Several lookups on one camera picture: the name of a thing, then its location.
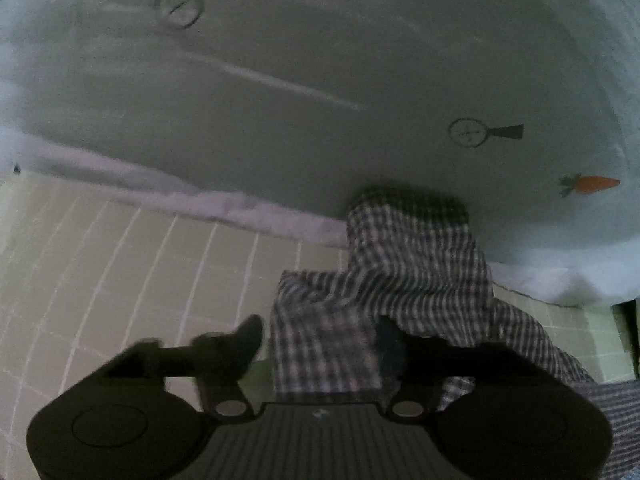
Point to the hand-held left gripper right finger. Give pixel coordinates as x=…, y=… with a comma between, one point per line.
x=391, y=350

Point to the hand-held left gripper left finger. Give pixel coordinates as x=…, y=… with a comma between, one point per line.
x=247, y=342

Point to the plaid button shirt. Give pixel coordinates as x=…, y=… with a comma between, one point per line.
x=400, y=270

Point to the green grid mat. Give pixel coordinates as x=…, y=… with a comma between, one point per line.
x=100, y=260

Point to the light blue carrot-print sheet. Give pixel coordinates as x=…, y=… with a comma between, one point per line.
x=300, y=85

